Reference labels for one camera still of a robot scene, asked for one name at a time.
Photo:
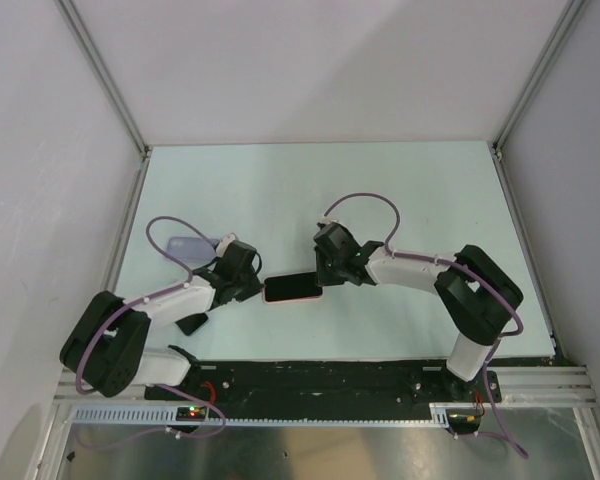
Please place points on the right aluminium frame post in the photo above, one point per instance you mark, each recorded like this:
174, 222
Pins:
549, 54

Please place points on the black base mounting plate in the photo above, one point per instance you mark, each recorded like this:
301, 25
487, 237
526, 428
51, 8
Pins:
335, 389

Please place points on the black smartphone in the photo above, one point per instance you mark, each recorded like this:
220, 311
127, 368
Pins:
295, 286

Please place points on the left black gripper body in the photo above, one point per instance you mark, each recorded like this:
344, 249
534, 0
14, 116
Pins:
248, 285

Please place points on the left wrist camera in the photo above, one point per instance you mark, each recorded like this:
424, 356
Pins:
224, 243

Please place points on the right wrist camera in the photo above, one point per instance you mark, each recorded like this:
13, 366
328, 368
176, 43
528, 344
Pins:
324, 221

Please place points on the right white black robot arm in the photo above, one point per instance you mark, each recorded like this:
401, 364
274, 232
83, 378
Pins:
480, 298

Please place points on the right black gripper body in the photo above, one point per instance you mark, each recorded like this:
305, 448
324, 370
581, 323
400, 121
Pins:
329, 269

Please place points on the grey slotted cable duct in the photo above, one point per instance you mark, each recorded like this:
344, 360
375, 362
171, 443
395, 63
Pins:
433, 416

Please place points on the left aluminium frame post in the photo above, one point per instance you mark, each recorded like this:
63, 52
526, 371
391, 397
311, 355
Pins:
86, 43

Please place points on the translucent purple phone case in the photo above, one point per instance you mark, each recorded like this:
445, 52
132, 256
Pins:
192, 250

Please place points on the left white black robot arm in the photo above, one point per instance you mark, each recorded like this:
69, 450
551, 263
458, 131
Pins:
107, 349

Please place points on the pink phone case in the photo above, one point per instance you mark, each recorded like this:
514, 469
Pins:
267, 292

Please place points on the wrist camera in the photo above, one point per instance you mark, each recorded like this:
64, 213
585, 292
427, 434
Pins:
224, 243
324, 221

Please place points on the aluminium frame post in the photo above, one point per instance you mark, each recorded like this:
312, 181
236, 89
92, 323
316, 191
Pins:
549, 54
86, 43

